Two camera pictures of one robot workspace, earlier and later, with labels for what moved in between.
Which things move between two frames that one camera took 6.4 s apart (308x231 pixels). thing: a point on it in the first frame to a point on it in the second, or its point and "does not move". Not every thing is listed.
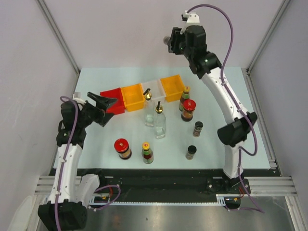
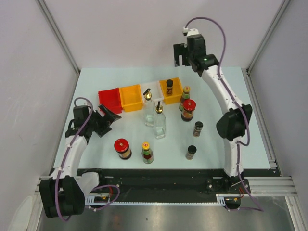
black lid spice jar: (198, 125) does not move
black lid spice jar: (191, 150) does not move
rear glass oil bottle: (149, 109) does not move
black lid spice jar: (166, 40) to (169, 86)
